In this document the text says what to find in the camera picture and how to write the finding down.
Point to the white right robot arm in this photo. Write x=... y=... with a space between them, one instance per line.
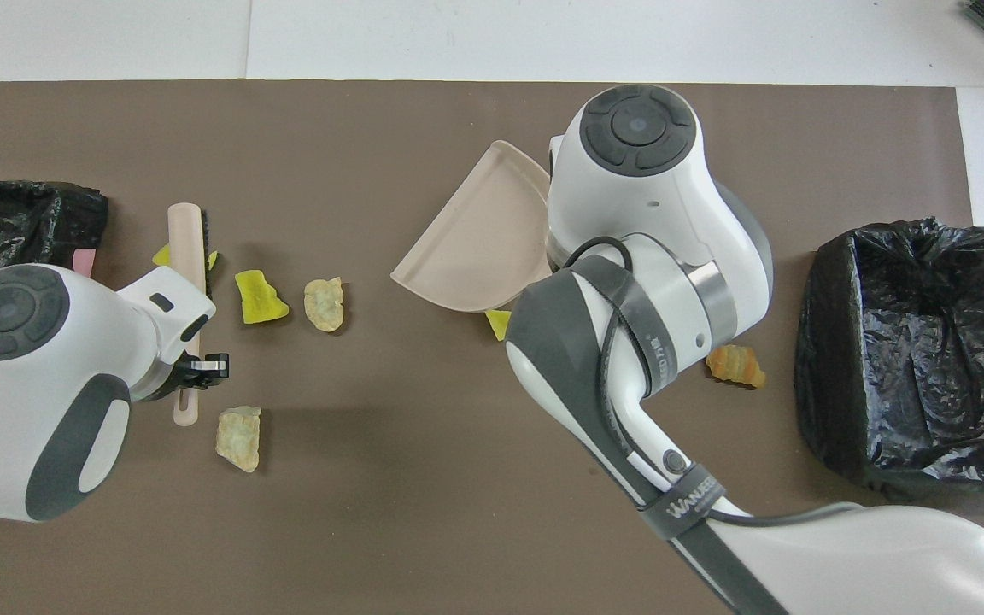
x=629 y=213

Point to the pale striped bread piece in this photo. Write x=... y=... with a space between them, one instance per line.
x=324 y=304
x=239 y=439

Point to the yellow green sponge piece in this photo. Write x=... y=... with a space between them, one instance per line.
x=260 y=299
x=499 y=323
x=161 y=255

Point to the beige plastic dustpan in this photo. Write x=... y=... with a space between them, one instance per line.
x=475 y=248

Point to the pink bin with black bag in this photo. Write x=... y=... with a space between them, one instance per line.
x=14 y=222

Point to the black bag lined bin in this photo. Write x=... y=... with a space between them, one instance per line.
x=834 y=342

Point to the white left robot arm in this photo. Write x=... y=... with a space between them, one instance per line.
x=31 y=384

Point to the orange croissant piece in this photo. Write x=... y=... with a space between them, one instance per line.
x=735 y=366

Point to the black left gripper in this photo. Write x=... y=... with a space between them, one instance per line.
x=214 y=366

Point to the brown table mat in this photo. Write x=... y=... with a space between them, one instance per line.
x=372 y=512

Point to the beige hand brush black bristles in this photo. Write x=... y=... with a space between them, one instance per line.
x=184 y=239

